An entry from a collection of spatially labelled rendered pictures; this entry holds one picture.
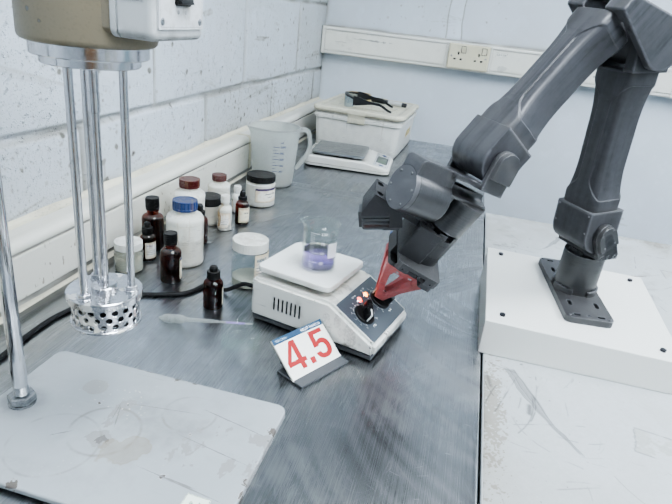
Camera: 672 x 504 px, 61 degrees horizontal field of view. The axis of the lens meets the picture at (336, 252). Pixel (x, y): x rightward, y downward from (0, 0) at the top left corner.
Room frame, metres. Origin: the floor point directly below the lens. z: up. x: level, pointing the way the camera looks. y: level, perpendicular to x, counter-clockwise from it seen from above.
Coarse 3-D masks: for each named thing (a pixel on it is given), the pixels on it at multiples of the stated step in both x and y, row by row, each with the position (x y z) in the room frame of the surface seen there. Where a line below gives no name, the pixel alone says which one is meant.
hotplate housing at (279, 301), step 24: (264, 288) 0.72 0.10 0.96; (288, 288) 0.71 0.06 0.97; (336, 288) 0.73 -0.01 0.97; (264, 312) 0.72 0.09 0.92; (288, 312) 0.71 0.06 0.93; (312, 312) 0.69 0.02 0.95; (336, 312) 0.68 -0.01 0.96; (336, 336) 0.67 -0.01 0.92; (360, 336) 0.66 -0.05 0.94; (384, 336) 0.69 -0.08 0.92
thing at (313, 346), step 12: (300, 336) 0.65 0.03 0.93; (312, 336) 0.66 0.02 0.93; (324, 336) 0.67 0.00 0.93; (288, 348) 0.62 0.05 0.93; (300, 348) 0.63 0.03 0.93; (312, 348) 0.64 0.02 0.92; (324, 348) 0.65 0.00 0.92; (288, 360) 0.61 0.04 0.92; (300, 360) 0.62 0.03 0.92; (312, 360) 0.63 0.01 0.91
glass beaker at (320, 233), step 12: (312, 216) 0.77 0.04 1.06; (324, 216) 0.78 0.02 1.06; (312, 228) 0.73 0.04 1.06; (324, 228) 0.73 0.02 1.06; (336, 228) 0.74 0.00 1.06; (312, 240) 0.73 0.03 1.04; (324, 240) 0.73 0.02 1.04; (336, 240) 0.74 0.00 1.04; (312, 252) 0.73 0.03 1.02; (324, 252) 0.73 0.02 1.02; (336, 252) 0.75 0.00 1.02; (312, 264) 0.73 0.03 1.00; (324, 264) 0.73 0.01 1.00
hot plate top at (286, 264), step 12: (288, 252) 0.79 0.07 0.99; (300, 252) 0.80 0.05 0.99; (264, 264) 0.74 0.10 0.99; (276, 264) 0.75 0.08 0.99; (288, 264) 0.75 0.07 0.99; (300, 264) 0.76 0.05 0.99; (336, 264) 0.77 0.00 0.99; (348, 264) 0.78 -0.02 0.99; (360, 264) 0.78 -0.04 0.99; (276, 276) 0.72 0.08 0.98; (288, 276) 0.71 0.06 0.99; (300, 276) 0.72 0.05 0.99; (312, 276) 0.72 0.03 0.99; (324, 276) 0.72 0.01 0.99; (336, 276) 0.73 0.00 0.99; (348, 276) 0.74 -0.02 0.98; (312, 288) 0.70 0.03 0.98; (324, 288) 0.69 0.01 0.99
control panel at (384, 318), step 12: (360, 288) 0.75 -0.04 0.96; (372, 288) 0.77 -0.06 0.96; (348, 300) 0.71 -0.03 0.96; (372, 300) 0.74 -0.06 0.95; (348, 312) 0.69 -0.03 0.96; (384, 312) 0.73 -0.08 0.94; (396, 312) 0.75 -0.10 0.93; (360, 324) 0.68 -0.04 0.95; (372, 324) 0.69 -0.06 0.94; (384, 324) 0.70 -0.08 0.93; (372, 336) 0.67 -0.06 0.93
